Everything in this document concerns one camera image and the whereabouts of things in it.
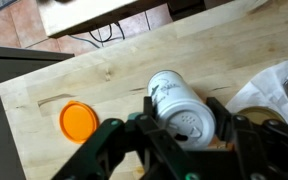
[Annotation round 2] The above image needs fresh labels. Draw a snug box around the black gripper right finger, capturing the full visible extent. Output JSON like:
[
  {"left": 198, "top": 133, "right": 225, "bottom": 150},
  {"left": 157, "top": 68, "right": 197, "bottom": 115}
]
[{"left": 206, "top": 97, "right": 288, "bottom": 180}]

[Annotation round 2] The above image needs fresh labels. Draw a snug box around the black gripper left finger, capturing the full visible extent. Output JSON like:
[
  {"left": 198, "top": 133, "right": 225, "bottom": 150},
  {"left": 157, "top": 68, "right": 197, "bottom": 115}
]
[{"left": 135, "top": 96, "right": 198, "bottom": 180}]

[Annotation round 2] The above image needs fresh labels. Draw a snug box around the white shaker container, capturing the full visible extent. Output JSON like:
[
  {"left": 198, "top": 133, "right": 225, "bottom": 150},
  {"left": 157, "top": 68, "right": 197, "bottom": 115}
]
[{"left": 147, "top": 70, "right": 216, "bottom": 150}]

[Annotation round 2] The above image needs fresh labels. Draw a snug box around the gold jar lid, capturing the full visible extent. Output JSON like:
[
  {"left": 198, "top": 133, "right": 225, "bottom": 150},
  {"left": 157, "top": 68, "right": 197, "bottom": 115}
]
[{"left": 239, "top": 106, "right": 285, "bottom": 125}]

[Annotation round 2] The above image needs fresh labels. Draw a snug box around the white paper napkin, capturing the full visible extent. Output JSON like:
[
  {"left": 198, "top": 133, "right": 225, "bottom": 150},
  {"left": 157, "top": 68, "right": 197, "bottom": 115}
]
[{"left": 226, "top": 60, "right": 288, "bottom": 124}]

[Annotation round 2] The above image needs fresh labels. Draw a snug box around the orange lid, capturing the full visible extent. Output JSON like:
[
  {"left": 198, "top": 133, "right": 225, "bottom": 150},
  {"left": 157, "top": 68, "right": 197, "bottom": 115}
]
[{"left": 59, "top": 101, "right": 99, "bottom": 144}]

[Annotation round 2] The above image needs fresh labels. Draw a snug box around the wooden butcher block table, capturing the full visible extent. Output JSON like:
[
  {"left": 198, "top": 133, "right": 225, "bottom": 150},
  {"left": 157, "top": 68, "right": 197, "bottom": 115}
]
[{"left": 0, "top": 0, "right": 288, "bottom": 180}]

